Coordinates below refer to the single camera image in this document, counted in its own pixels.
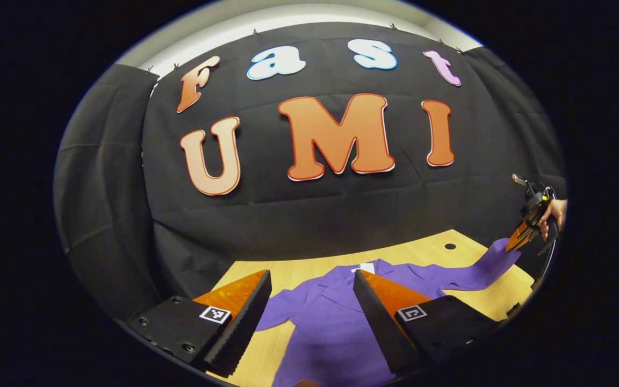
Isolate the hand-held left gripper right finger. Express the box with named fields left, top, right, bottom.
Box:
left=352, top=269, right=503, bottom=377

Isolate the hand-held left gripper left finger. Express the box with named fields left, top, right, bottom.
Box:
left=127, top=269, right=272, bottom=378

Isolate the purple shirt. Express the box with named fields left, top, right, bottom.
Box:
left=256, top=238, right=521, bottom=387

